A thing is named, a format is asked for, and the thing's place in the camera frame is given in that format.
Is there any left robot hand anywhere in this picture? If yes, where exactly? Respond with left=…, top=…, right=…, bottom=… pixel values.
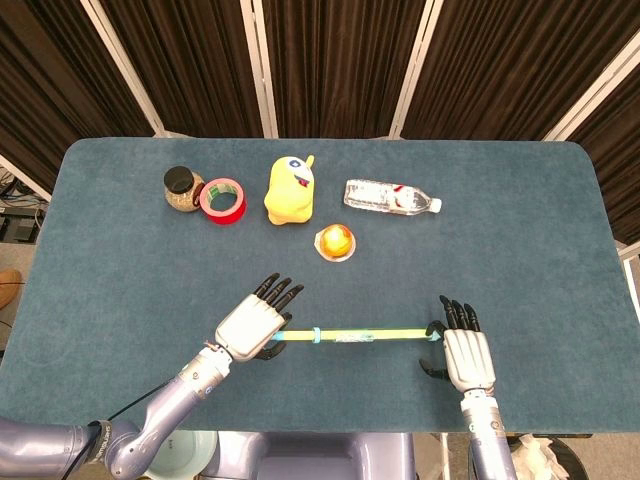
left=214, top=272, right=305, bottom=362

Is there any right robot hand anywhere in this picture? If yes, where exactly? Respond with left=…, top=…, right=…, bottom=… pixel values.
left=418, top=294, right=497, bottom=396

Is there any yellow-blue telescopic stick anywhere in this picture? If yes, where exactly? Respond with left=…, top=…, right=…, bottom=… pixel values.
left=272, top=324, right=444, bottom=347

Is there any red tape roll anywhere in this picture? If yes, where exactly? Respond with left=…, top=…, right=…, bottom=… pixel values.
left=199, top=177, right=248, bottom=226

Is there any orange jelly cup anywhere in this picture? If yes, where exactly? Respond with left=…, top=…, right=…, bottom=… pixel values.
left=313, top=224, right=359, bottom=263

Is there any white crumpled plastic bag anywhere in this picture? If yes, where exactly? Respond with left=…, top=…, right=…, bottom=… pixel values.
left=514, top=433, right=572, bottom=477

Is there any blue table cloth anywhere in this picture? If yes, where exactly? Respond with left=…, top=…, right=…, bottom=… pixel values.
left=0, top=138, right=640, bottom=434

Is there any yellow plush monster toy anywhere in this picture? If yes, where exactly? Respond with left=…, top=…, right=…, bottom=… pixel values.
left=263, top=154, right=316, bottom=226

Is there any pale green plastic basin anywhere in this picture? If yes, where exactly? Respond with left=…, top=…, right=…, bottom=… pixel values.
left=147, top=428, right=220, bottom=477

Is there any glass jar with black lid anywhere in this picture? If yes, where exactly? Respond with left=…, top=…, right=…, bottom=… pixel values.
left=163, top=166, right=206, bottom=214

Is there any black round waste bin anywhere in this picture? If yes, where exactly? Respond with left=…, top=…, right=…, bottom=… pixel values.
left=467, top=433, right=589, bottom=480

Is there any grey robot torso base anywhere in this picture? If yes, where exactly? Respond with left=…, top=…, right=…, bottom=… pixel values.
left=199, top=430, right=416, bottom=480

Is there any clear plastic water bottle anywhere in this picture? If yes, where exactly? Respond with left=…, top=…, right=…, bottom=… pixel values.
left=342, top=178, right=443, bottom=217

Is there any dark curtain partition panel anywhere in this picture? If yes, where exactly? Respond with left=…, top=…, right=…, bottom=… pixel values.
left=239, top=0, right=444, bottom=140
left=82, top=0, right=276, bottom=139
left=0, top=0, right=166, bottom=201
left=544, top=29, right=640, bottom=281
left=389, top=0, right=640, bottom=142

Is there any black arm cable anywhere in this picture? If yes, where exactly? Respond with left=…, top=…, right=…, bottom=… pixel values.
left=67, top=382, right=174, bottom=480

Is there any black electronics with cables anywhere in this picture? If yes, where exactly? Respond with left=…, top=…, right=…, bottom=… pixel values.
left=0, top=168, right=50, bottom=245

